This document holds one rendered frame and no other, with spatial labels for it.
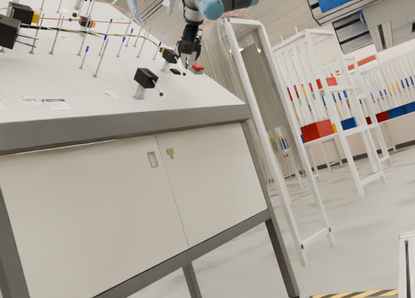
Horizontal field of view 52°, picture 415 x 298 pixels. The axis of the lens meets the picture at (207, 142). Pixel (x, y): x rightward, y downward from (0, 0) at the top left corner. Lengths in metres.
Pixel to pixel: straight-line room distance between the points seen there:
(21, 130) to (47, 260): 0.32
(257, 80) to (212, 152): 1.21
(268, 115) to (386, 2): 1.83
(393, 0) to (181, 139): 0.85
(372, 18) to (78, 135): 0.77
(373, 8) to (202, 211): 0.88
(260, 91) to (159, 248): 1.65
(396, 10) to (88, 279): 0.95
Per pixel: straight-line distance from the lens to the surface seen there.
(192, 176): 1.51
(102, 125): 1.24
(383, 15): 0.99
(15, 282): 1.08
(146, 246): 1.30
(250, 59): 2.80
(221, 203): 1.61
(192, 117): 1.54
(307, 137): 4.70
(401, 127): 9.96
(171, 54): 1.76
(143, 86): 1.41
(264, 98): 2.75
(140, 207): 1.31
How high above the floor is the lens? 0.60
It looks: 5 degrees up
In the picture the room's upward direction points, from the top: 17 degrees counter-clockwise
